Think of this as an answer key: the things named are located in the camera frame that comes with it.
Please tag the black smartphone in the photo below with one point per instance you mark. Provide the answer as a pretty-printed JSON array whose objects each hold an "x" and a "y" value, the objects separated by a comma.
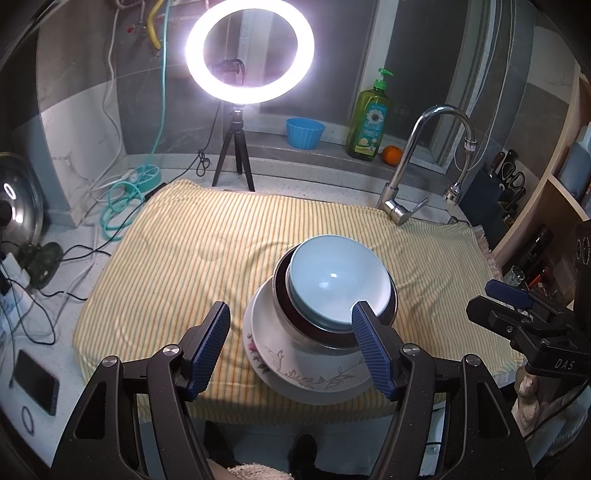
[{"x": 37, "y": 383}]

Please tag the flexible chrome faucet sprayer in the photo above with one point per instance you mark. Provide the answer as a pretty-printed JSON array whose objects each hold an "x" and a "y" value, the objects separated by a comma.
[{"x": 455, "y": 191}]

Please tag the chrome kitchen faucet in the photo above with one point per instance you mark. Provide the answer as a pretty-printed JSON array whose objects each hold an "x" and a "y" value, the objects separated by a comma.
[{"x": 401, "y": 175}]

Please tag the orange fruit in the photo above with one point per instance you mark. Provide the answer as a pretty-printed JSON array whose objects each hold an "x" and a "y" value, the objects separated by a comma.
[{"x": 391, "y": 155}]

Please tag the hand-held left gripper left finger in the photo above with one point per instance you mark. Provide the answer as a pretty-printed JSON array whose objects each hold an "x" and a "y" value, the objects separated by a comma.
[{"x": 210, "y": 355}]

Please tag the beige wooden shelf unit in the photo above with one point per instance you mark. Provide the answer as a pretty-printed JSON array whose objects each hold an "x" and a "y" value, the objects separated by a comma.
[{"x": 554, "y": 198}]

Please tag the person's right forearm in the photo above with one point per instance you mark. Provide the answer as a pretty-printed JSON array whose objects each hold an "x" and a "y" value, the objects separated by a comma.
[{"x": 561, "y": 429}]

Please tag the yellow striped towel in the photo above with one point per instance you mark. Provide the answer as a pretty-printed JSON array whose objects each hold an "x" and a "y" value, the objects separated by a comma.
[{"x": 184, "y": 258}]

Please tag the pink floral plate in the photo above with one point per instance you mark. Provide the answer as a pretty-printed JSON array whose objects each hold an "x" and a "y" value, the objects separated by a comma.
[{"x": 251, "y": 344}]

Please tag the dark knife block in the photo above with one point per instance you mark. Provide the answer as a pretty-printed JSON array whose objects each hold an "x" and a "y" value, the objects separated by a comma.
[{"x": 485, "y": 203}]

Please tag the black mini tripod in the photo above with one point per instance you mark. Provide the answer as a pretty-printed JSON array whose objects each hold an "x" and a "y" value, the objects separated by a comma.
[{"x": 237, "y": 134}]

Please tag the large stainless steel bowl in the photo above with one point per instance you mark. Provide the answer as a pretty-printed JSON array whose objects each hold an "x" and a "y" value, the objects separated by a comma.
[{"x": 318, "y": 344}]

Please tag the white floral plate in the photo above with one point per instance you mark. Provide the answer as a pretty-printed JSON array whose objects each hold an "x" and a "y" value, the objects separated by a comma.
[{"x": 300, "y": 369}]

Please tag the dark glass bottle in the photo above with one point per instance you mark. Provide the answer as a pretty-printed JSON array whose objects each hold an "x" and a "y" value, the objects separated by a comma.
[{"x": 538, "y": 244}]

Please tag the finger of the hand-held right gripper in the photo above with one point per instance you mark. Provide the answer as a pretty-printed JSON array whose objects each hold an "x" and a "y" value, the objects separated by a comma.
[
  {"x": 494, "y": 316},
  {"x": 508, "y": 293}
]

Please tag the beige fuzzy cloth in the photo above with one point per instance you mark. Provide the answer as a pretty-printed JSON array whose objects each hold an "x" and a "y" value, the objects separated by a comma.
[{"x": 254, "y": 473}]

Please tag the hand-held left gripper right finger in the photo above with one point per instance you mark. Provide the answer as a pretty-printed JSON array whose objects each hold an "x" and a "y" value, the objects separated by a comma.
[{"x": 374, "y": 355}]

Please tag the round teal power strip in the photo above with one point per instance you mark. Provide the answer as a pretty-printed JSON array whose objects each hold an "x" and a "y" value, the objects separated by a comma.
[{"x": 150, "y": 177}]

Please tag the blue fluted silicone cup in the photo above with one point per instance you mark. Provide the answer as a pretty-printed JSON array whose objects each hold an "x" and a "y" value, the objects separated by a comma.
[{"x": 304, "y": 134}]

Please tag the green dish soap bottle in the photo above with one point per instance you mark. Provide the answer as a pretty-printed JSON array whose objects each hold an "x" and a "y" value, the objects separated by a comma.
[{"x": 369, "y": 124}]

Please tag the person's right hand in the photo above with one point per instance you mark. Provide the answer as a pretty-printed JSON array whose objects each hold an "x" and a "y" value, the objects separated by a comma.
[{"x": 526, "y": 397}]

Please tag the small clear glass cup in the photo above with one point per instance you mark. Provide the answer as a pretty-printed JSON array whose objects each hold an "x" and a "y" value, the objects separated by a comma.
[{"x": 513, "y": 277}]

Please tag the light blue ceramic bowl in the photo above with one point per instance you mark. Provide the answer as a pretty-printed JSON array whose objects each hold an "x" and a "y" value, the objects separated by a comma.
[{"x": 332, "y": 277}]

